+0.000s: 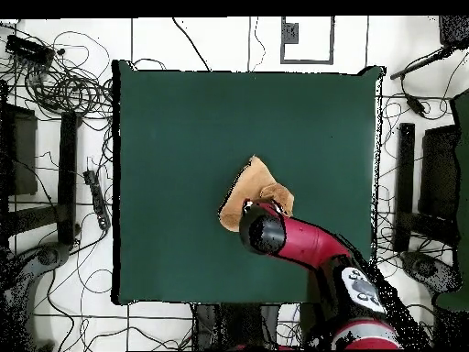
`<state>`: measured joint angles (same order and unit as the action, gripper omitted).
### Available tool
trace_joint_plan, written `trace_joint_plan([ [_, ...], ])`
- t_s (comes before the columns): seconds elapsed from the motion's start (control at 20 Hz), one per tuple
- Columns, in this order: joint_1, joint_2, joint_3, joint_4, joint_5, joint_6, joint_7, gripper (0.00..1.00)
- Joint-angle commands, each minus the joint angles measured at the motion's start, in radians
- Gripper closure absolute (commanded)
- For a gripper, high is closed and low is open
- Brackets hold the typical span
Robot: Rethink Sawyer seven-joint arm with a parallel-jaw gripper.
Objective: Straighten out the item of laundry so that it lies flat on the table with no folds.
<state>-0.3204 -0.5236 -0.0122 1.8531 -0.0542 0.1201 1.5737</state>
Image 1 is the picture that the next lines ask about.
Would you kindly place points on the yellow-orange terry towel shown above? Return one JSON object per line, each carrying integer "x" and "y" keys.
{"x": 249, "y": 190}

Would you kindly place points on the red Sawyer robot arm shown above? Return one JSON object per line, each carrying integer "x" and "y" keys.
{"x": 311, "y": 242}

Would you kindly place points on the dark flat panel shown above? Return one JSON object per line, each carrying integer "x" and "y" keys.
{"x": 438, "y": 172}
{"x": 22, "y": 154}

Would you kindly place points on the dark green tablecloth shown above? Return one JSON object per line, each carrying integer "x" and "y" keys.
{"x": 176, "y": 146}

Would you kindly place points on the black stand leg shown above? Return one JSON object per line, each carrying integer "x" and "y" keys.
{"x": 67, "y": 176}
{"x": 405, "y": 176}

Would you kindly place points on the black power strip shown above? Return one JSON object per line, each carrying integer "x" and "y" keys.
{"x": 98, "y": 200}

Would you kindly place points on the grey chair base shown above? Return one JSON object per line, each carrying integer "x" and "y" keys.
{"x": 47, "y": 256}
{"x": 428, "y": 271}

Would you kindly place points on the black power adapter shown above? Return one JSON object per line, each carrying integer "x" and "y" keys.
{"x": 416, "y": 105}

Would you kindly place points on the dark green fabric object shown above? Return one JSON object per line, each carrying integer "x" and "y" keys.
{"x": 463, "y": 183}

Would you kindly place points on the black tripod rod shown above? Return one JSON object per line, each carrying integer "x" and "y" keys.
{"x": 421, "y": 63}

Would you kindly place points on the black speckled box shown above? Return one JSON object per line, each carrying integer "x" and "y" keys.
{"x": 454, "y": 31}

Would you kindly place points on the black electronics box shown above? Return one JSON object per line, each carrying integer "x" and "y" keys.
{"x": 29, "y": 49}

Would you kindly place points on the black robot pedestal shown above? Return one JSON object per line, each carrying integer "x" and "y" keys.
{"x": 238, "y": 326}

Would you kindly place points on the grey rectangular frame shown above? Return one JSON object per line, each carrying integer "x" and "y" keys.
{"x": 291, "y": 33}

